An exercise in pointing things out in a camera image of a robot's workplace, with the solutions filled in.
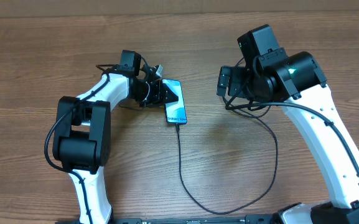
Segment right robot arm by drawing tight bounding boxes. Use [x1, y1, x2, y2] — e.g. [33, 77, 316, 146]
[217, 25, 359, 223]

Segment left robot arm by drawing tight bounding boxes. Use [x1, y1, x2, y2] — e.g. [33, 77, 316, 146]
[44, 50, 187, 223]

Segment black USB charging cable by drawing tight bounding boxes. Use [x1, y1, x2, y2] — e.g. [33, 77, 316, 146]
[175, 57, 279, 216]

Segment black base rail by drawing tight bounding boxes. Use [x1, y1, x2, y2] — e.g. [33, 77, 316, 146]
[108, 214, 284, 224]

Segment blue Galaxy smartphone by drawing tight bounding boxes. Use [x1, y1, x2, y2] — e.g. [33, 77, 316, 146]
[162, 79, 187, 124]

